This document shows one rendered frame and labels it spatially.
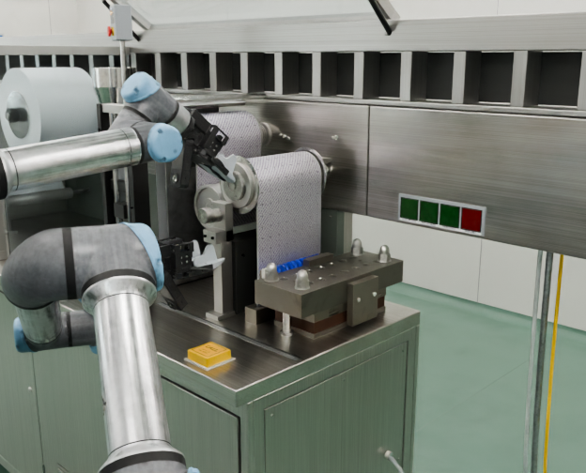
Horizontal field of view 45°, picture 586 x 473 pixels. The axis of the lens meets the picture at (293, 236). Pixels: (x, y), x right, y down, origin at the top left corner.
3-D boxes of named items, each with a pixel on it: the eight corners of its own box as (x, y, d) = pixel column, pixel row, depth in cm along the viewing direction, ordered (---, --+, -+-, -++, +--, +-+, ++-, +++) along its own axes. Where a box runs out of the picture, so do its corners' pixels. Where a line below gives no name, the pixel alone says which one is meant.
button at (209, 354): (187, 359, 159) (187, 349, 158) (211, 350, 164) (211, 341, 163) (207, 369, 154) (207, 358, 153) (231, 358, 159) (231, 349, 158)
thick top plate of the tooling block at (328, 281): (254, 302, 175) (254, 280, 173) (357, 268, 202) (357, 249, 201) (300, 319, 164) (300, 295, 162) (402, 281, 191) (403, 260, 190)
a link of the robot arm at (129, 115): (113, 150, 141) (142, 106, 144) (88, 144, 150) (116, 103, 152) (141, 172, 147) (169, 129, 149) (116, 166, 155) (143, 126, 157)
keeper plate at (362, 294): (346, 325, 177) (346, 282, 174) (371, 314, 183) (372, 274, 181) (354, 327, 175) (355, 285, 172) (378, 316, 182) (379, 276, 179)
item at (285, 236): (257, 287, 180) (256, 217, 176) (318, 267, 196) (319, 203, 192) (258, 287, 180) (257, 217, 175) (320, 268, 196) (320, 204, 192)
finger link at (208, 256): (230, 242, 164) (195, 249, 158) (230, 267, 165) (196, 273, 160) (223, 239, 166) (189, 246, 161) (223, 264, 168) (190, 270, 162)
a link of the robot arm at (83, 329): (72, 346, 152) (68, 298, 149) (125, 340, 155) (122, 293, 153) (73, 361, 145) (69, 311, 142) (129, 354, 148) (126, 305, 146)
